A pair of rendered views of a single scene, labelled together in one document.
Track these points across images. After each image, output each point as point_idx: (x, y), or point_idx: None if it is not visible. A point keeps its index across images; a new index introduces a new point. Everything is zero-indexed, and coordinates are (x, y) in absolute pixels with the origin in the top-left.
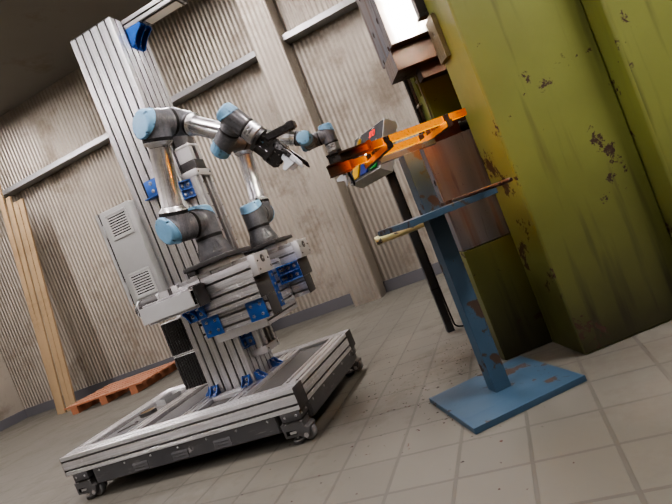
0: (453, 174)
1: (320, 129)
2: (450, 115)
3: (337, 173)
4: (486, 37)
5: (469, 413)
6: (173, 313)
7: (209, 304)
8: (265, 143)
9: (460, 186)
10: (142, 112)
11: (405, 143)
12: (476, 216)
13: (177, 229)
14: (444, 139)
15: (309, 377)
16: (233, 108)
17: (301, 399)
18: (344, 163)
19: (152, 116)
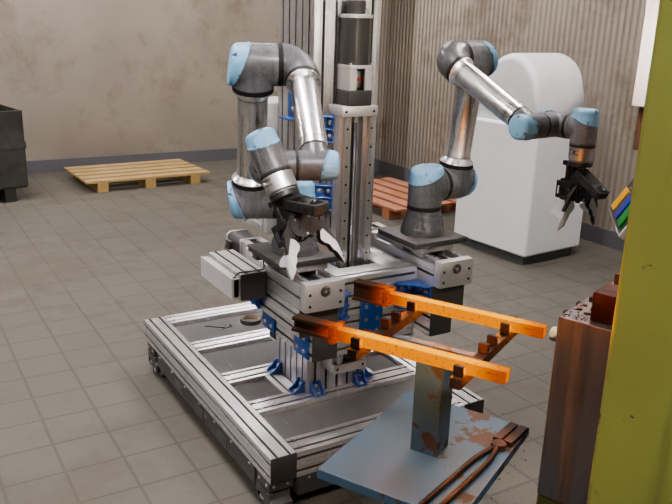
0: (584, 387)
1: (572, 116)
2: (474, 369)
3: (363, 298)
4: (671, 263)
5: None
6: (218, 287)
7: (264, 297)
8: (283, 210)
9: (584, 411)
10: (232, 52)
11: (478, 319)
12: (584, 468)
13: (238, 208)
14: (600, 328)
15: (325, 450)
16: (262, 144)
17: (280, 475)
18: (379, 291)
19: (240, 64)
